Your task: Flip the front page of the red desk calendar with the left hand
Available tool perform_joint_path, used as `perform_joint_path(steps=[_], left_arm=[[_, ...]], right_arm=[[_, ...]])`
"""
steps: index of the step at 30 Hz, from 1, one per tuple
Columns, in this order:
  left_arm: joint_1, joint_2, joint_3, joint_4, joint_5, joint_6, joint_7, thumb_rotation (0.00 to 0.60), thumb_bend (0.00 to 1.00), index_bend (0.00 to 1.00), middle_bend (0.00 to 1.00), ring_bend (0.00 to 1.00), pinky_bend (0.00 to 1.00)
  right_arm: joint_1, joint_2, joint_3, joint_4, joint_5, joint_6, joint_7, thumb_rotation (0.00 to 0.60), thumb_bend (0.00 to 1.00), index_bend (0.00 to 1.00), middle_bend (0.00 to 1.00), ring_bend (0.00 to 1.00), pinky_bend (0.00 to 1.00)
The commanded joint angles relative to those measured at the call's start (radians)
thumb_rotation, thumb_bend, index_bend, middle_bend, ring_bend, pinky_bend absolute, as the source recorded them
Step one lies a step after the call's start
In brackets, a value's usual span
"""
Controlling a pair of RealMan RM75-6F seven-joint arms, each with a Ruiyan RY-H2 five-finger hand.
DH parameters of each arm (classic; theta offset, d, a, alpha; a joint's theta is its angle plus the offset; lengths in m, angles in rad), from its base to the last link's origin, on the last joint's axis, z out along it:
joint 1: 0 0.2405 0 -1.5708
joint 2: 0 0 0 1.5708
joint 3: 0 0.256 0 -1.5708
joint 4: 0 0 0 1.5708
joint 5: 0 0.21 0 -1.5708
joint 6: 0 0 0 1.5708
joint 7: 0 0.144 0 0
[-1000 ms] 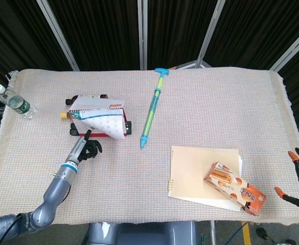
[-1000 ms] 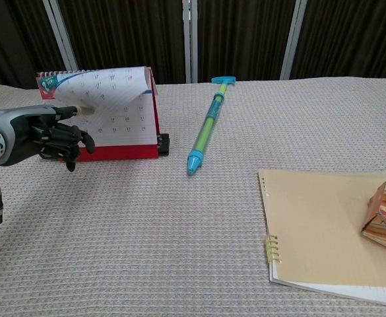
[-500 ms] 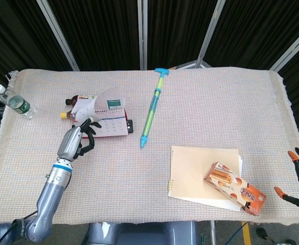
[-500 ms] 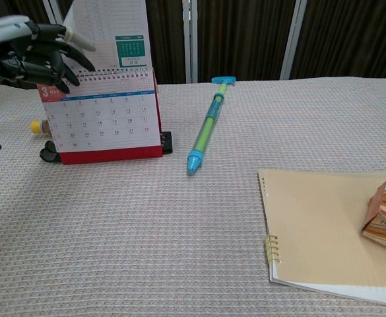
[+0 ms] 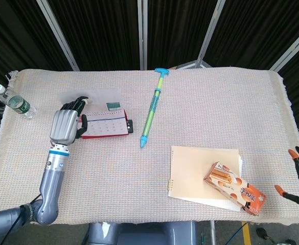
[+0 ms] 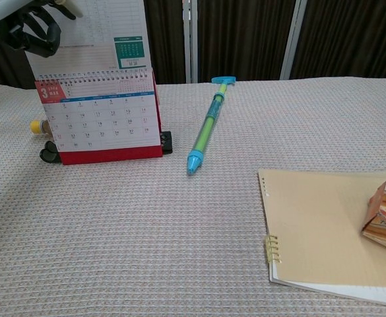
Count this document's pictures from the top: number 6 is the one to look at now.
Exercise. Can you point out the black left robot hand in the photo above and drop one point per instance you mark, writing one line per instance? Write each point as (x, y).
(31, 33)

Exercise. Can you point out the red desk calendar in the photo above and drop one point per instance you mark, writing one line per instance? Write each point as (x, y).
(107, 125)

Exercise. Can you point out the yellow capped small bottle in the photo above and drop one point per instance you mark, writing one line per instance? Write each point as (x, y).
(37, 126)

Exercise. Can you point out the black rounded plastic piece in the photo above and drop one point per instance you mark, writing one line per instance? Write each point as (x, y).
(49, 154)

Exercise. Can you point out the black ribbed plastic block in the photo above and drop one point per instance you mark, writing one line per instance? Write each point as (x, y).
(166, 142)

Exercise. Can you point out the blue green toy water pump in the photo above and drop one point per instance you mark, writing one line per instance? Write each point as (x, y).
(206, 127)

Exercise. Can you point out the woven beige tablecloth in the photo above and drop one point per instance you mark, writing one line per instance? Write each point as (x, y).
(130, 231)

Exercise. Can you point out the beige spiral notebook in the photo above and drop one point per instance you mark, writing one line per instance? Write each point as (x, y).
(314, 228)

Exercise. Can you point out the orange white carton box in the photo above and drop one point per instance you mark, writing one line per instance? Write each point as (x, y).
(385, 218)

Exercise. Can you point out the white screen frame post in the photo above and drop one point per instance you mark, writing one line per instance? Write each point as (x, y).
(189, 39)
(293, 39)

